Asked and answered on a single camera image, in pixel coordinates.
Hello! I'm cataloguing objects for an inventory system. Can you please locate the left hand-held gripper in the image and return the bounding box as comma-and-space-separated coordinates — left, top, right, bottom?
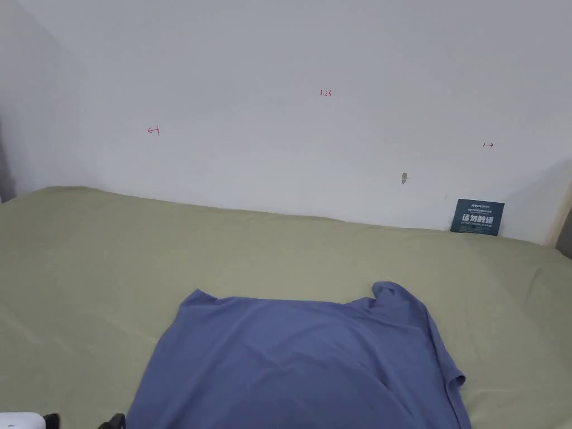
0, 411, 128, 429

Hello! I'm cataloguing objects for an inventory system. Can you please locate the bed with pale green sheet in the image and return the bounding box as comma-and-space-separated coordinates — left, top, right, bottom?
0, 185, 572, 429

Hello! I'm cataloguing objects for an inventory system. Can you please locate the dark card with white print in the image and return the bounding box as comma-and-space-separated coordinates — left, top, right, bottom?
450, 198, 506, 236

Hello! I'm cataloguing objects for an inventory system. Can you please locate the blue shirt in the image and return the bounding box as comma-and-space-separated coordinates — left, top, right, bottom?
127, 281, 472, 429

